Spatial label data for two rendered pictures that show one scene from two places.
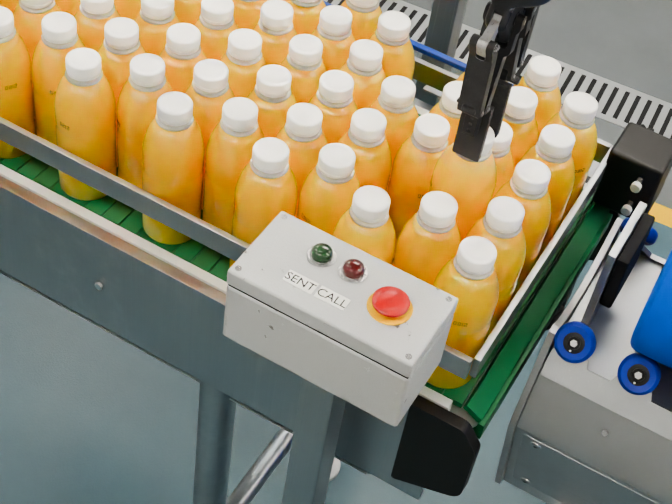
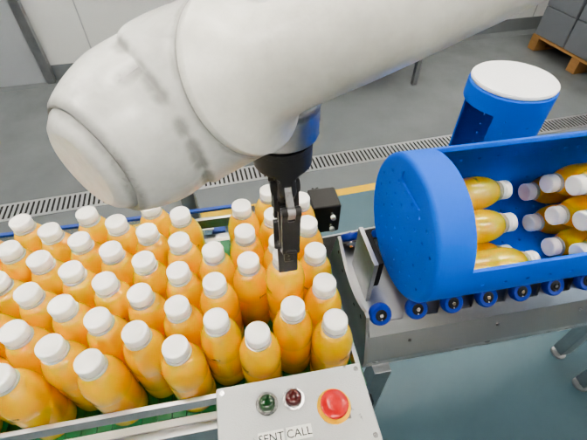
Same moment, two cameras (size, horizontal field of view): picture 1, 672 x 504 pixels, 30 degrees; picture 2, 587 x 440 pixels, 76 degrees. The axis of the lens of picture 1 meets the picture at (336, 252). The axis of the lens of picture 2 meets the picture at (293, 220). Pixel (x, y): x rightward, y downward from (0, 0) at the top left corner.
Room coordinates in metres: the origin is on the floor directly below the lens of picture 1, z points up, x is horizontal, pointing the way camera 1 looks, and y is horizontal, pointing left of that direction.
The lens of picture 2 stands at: (0.66, 0.08, 1.62)
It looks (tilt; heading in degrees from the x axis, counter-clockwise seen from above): 46 degrees down; 327
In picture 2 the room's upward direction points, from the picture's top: straight up
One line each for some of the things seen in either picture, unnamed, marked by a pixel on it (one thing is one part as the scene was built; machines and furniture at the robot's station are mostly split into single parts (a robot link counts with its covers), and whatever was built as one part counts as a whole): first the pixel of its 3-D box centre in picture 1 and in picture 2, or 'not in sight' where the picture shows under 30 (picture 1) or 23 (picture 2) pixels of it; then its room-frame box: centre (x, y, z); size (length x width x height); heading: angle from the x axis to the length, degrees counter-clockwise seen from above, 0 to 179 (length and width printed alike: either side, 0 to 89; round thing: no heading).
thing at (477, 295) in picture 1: (458, 315); (330, 348); (0.88, -0.14, 0.99); 0.07 x 0.07 x 0.18
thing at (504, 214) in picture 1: (504, 214); (324, 285); (0.94, -0.17, 1.08); 0.04 x 0.04 x 0.02
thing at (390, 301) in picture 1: (390, 303); (334, 404); (0.77, -0.06, 1.11); 0.04 x 0.04 x 0.01
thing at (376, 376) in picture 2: not in sight; (364, 403); (0.89, -0.35, 0.31); 0.06 x 0.06 x 0.63; 67
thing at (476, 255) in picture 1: (476, 255); (334, 321); (0.88, -0.14, 1.08); 0.04 x 0.04 x 0.02
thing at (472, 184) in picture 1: (457, 202); (285, 289); (1.00, -0.12, 1.04); 0.07 x 0.07 x 0.18
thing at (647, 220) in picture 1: (618, 269); (367, 264); (0.98, -0.31, 0.99); 0.10 x 0.02 x 0.12; 157
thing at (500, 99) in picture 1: (491, 106); (282, 234); (1.02, -0.13, 1.16); 0.03 x 0.01 x 0.07; 67
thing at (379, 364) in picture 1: (337, 316); (295, 424); (0.79, -0.01, 1.05); 0.20 x 0.10 x 0.10; 67
